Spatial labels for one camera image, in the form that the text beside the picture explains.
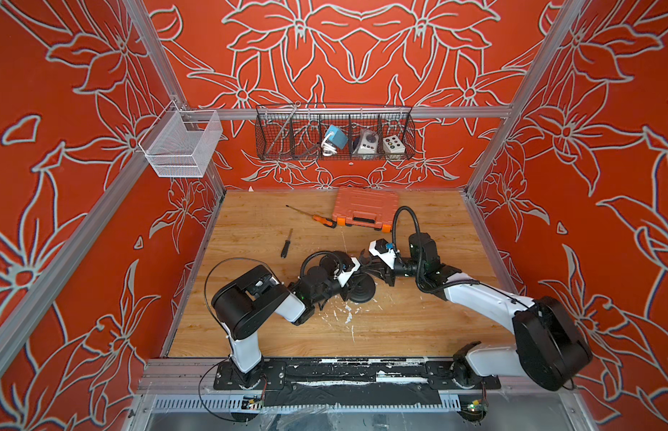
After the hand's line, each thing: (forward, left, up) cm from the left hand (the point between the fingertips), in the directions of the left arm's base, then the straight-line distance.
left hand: (363, 271), depth 84 cm
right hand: (-1, +1, +6) cm, 6 cm away
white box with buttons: (+41, -9, +20) cm, 47 cm away
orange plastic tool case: (+33, -2, -6) cm, 33 cm away
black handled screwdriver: (+13, +29, -9) cm, 33 cm away
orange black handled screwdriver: (+25, +13, -7) cm, 29 cm away
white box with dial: (+38, 0, +23) cm, 44 cm away
